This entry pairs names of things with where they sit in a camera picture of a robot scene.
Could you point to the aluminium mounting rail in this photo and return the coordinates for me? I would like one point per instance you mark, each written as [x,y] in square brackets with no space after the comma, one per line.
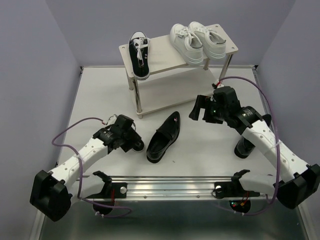
[177,188]

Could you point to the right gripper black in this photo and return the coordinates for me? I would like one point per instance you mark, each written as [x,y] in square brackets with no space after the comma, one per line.
[200,102]

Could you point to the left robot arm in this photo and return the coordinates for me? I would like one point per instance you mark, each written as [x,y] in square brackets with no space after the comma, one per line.
[54,192]

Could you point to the beige two-tier shoe shelf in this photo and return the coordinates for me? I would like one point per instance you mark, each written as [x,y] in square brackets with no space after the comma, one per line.
[171,81]

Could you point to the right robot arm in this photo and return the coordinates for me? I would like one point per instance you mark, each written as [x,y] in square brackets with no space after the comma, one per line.
[295,179]

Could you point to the white sneaker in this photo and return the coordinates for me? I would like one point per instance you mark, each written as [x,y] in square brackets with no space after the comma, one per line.
[187,44]
[214,45]

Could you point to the white sneaker on shelf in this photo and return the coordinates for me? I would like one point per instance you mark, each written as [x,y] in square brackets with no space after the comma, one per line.
[214,45]

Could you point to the black leather loafer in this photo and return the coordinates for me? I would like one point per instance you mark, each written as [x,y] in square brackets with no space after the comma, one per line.
[244,147]
[164,137]

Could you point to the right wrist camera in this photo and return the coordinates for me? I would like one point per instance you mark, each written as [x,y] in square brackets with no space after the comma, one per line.
[217,84]

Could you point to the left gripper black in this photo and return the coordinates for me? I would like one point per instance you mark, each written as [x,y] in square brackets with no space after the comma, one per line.
[133,134]

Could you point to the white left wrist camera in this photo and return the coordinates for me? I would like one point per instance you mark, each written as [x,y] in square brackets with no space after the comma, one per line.
[111,120]

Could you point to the black canvas sneaker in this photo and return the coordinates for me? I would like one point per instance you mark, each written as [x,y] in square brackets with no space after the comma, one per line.
[138,47]
[139,146]

